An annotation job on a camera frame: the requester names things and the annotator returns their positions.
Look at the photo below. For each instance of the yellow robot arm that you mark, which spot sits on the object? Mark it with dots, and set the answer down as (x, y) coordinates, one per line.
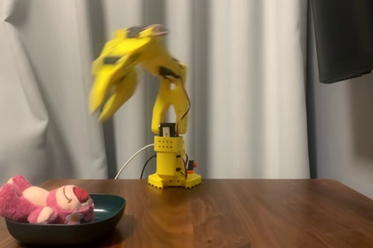
(169, 99)

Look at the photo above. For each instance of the black orange table clamp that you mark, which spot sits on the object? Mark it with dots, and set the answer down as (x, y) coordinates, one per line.
(191, 165)

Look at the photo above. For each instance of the pink strawberry bear plush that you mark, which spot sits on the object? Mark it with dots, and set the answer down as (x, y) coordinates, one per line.
(46, 201)

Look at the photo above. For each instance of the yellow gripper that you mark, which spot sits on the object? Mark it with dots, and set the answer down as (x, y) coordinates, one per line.
(108, 80)

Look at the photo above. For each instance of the dark green square bin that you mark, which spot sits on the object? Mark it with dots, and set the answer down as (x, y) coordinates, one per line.
(112, 207)

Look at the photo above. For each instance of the white pleated curtain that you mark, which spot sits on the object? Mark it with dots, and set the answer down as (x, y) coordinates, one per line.
(58, 55)

